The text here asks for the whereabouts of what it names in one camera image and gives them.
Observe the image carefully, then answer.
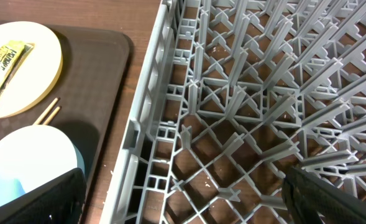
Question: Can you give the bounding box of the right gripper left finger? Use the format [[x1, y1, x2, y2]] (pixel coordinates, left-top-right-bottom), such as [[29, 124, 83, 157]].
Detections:
[[0, 168, 86, 224]]

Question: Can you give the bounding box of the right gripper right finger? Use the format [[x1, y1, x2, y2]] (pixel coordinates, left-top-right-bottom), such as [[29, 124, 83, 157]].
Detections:
[[282, 167, 366, 224]]

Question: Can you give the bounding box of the light blue bowl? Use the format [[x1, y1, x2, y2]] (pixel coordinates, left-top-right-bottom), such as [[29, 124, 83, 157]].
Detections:
[[0, 125, 85, 207]]

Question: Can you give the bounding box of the green snack wrapper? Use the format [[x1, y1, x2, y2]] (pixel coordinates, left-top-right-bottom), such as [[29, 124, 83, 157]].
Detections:
[[0, 40, 35, 96]]

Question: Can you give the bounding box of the grey plastic dishwasher rack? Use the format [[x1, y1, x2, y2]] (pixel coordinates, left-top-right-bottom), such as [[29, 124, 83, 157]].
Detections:
[[100, 0, 366, 223]]

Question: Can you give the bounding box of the wooden chopstick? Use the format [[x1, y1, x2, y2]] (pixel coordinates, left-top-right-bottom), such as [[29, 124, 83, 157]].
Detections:
[[42, 106, 62, 125], [34, 98, 59, 124]]

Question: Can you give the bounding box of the yellow round plate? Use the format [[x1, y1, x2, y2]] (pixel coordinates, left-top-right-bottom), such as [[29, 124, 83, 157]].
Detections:
[[0, 21, 63, 118]]

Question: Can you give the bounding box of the dark brown serving tray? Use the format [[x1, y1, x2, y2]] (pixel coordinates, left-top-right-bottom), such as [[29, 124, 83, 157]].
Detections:
[[0, 26, 129, 180]]

